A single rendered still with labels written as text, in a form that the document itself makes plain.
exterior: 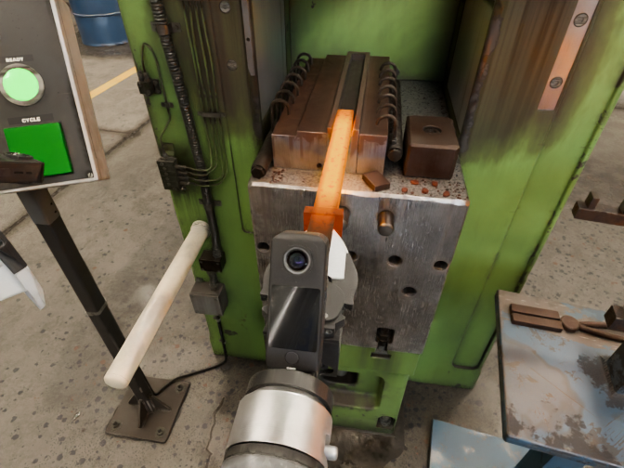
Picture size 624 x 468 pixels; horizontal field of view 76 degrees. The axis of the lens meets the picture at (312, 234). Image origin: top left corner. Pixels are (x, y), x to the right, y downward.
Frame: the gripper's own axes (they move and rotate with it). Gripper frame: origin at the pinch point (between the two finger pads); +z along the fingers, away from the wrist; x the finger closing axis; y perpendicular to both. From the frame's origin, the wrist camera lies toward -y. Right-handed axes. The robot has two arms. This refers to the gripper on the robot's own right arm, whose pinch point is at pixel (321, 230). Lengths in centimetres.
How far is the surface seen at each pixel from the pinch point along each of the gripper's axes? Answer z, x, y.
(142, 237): 101, -102, 99
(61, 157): 12.0, -40.9, 0.5
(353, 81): 53, 0, 1
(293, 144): 27.7, -8.6, 4.0
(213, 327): 43, -42, 82
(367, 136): 27.7, 4.0, 1.5
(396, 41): 76, 9, -1
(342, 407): 24, 4, 86
